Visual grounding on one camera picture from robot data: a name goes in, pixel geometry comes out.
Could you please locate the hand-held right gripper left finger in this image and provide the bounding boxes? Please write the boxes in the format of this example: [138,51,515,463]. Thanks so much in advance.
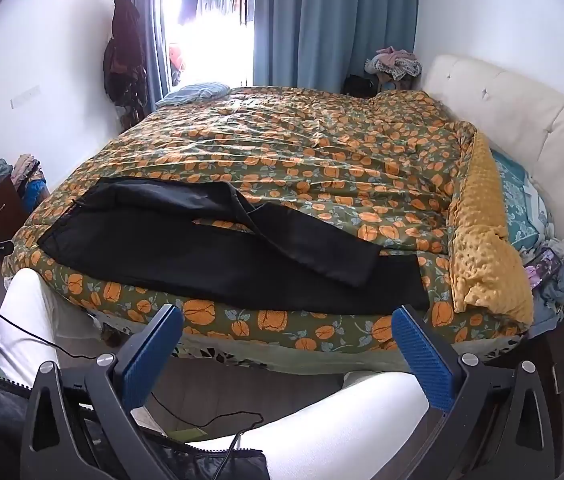
[19,304,184,480]

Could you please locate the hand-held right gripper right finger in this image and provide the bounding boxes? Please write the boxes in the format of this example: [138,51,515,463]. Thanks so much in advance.
[391,305,558,480]

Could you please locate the black pants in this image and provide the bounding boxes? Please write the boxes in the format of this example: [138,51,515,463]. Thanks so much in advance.
[37,176,430,311]

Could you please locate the person's left leg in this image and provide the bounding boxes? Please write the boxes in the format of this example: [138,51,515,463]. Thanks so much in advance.
[0,267,70,388]

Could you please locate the stack of folded clothes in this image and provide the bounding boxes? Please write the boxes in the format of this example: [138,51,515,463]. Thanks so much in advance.
[11,154,50,213]

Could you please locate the yellow dotted plush blanket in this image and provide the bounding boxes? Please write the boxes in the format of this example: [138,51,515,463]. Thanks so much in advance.
[449,130,535,333]

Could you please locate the heap of crumpled clothes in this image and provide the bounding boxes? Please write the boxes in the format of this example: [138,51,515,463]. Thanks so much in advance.
[522,240,564,318]

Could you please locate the orange floral green duvet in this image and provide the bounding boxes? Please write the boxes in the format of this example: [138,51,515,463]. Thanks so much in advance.
[2,85,530,361]

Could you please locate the dark hanging coats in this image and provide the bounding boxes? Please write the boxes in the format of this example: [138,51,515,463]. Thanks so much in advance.
[102,0,149,108]

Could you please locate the blue striped pillow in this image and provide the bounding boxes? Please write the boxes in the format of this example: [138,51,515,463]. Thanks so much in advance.
[154,81,230,108]

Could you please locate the blue curtain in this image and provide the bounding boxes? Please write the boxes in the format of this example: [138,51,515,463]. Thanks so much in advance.
[253,0,419,93]
[127,0,168,111]

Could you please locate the cream padded headboard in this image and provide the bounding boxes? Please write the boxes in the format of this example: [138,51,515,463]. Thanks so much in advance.
[419,54,564,296]

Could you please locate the black bag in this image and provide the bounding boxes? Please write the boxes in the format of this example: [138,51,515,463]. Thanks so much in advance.
[343,74,380,97]

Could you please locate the pile of pastel clothes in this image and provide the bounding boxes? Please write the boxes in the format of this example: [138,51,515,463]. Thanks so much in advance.
[364,46,423,81]

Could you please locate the black cable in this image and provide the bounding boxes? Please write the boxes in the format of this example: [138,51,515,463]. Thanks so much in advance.
[0,292,265,461]

